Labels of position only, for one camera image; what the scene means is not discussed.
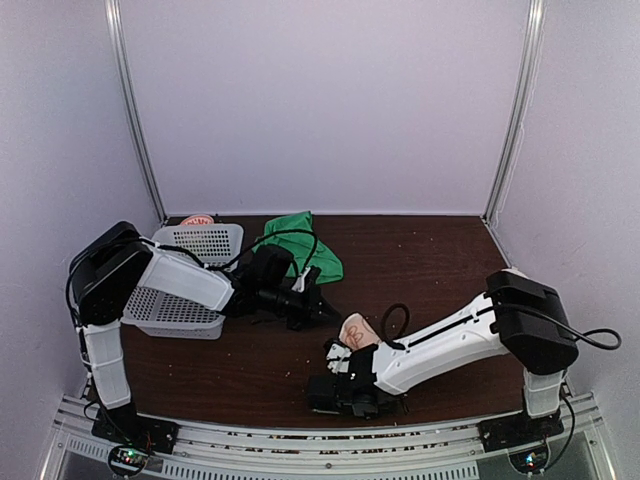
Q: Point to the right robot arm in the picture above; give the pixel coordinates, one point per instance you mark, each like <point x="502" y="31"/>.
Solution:
<point x="515" y="315"/>

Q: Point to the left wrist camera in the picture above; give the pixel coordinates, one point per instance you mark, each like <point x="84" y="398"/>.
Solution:
<point x="274" y="266"/>

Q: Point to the aluminium frame post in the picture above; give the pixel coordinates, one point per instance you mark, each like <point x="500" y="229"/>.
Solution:
<point x="117" y="37"/>
<point x="522" y="96"/>

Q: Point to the orange bunny pattern towel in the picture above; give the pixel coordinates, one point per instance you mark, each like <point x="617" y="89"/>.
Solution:
<point x="356" y="333"/>

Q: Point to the white coral pattern mug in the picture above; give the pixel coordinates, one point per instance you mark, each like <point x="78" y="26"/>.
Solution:
<point x="515" y="271"/>

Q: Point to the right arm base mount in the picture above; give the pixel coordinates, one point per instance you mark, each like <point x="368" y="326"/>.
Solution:
<point x="524" y="439"/>

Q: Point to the white perforated plastic basket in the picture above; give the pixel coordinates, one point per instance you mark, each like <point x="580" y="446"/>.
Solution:
<point x="178" y="296"/>

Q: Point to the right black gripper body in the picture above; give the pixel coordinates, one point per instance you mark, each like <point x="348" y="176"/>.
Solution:
<point x="383" y="409"/>

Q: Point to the right aluminium frame post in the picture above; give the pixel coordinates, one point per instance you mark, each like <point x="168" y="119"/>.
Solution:
<point x="522" y="96"/>

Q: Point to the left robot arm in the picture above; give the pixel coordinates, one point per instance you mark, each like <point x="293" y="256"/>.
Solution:
<point x="100" y="282"/>

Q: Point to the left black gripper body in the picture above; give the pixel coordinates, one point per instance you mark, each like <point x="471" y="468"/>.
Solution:
<point x="299" y="311"/>

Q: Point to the left aluminium frame post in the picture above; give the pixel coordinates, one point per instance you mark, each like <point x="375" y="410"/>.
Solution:
<point x="117" y="37"/>

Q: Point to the green microfiber towel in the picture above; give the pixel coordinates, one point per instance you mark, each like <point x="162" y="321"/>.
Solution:
<point x="293" y="233"/>

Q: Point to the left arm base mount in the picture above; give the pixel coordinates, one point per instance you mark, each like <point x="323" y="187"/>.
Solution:
<point x="135" y="438"/>

